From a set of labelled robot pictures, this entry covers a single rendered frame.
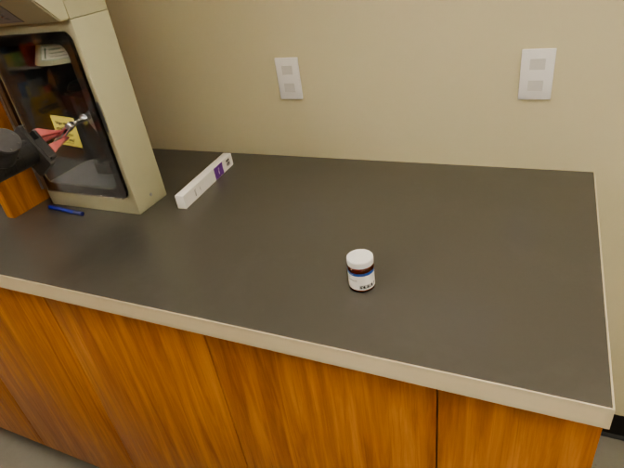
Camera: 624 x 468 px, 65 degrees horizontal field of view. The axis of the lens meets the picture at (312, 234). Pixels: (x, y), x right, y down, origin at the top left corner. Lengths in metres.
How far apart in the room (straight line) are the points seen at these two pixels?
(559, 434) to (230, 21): 1.23
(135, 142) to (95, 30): 0.26
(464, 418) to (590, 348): 0.22
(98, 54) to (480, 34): 0.86
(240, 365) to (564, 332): 0.58
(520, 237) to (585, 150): 0.37
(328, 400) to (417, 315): 0.24
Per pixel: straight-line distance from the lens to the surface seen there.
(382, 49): 1.33
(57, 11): 1.20
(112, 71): 1.28
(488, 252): 1.01
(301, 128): 1.48
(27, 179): 1.59
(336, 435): 1.04
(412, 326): 0.83
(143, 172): 1.34
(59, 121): 1.35
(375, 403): 0.92
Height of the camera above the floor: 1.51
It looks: 32 degrees down
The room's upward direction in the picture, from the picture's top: 9 degrees counter-clockwise
